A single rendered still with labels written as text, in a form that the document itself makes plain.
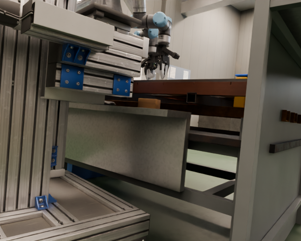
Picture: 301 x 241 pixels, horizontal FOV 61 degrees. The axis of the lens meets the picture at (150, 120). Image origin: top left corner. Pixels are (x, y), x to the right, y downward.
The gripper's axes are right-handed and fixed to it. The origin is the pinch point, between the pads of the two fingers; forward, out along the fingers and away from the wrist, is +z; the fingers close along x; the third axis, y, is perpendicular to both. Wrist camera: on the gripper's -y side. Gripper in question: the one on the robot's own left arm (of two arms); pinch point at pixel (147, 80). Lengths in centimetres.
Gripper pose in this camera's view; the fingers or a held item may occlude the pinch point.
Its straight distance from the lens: 196.0
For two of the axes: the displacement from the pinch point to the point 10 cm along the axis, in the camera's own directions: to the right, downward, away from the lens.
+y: 7.8, 0.9, -6.2
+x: 6.2, 0.3, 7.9
